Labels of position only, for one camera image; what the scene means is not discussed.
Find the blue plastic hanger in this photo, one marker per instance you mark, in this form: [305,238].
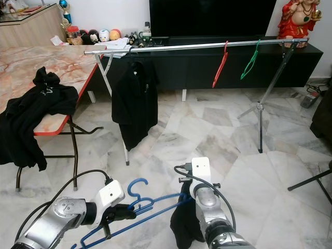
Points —
[137,180]

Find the black shirt with green logo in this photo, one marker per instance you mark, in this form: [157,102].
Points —
[135,104]
[187,223]

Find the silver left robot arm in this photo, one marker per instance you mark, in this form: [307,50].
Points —
[57,218]

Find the red plastic hanger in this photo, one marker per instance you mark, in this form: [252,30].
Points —
[219,70]

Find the green plastic hanger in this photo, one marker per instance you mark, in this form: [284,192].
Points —
[248,65]

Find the black TV console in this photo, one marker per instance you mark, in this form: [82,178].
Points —
[197,70]

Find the black stand leg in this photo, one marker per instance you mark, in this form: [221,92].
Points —
[308,180]

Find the silver clothes rack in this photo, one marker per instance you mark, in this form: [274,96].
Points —
[187,46]

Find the grey power strip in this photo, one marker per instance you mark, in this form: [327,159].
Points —
[309,98]

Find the white cloth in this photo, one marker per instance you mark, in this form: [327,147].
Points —
[116,44]

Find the clear bottle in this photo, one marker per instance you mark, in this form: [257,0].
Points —
[147,32]

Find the orange round toy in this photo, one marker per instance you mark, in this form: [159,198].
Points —
[115,35]

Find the black television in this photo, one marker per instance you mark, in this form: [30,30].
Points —
[212,18]

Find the white round toy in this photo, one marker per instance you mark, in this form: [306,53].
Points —
[104,36]

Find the black plush toy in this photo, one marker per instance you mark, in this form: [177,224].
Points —
[91,37]

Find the jar with red lid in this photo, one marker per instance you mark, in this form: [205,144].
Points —
[73,36]

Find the red buddha statue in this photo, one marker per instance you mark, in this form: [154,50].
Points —
[295,26]

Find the light wooden cabinet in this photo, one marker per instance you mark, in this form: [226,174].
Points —
[31,31]

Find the gold trophy with blue ball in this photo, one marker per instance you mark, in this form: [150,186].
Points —
[63,5]

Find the red box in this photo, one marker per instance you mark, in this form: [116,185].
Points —
[34,8]

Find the white figurine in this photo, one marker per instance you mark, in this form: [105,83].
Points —
[14,6]

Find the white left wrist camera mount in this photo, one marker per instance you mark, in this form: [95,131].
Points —
[109,194]

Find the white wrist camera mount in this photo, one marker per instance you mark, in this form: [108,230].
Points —
[201,170]
[109,194]

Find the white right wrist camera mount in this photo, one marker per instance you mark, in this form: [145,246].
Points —
[201,170]

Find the black table leg frame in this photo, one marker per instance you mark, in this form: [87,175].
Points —
[74,150]

